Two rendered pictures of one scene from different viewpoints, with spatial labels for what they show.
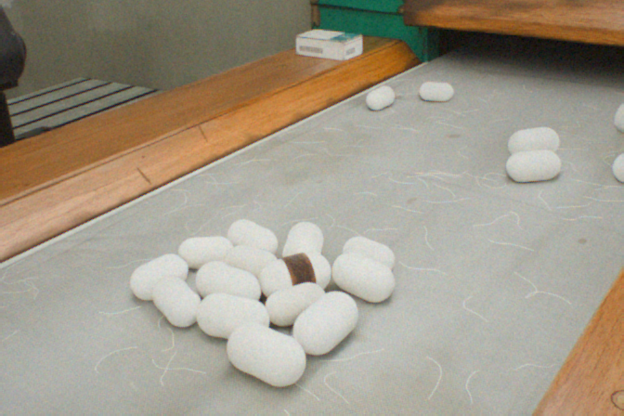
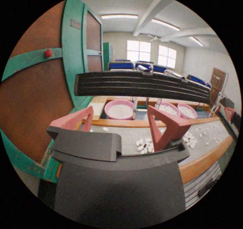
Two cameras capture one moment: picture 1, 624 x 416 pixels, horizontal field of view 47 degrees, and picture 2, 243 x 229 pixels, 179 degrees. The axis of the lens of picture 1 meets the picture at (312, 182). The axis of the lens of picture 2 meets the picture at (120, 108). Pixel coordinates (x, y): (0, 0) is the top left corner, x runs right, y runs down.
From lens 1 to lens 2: 0.58 m
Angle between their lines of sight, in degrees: 99
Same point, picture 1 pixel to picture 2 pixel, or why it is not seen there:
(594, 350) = (142, 124)
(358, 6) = (52, 170)
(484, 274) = (131, 136)
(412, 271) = (135, 140)
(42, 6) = not seen: outside the picture
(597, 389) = (145, 123)
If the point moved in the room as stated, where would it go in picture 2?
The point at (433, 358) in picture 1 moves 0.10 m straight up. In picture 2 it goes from (144, 134) to (148, 124)
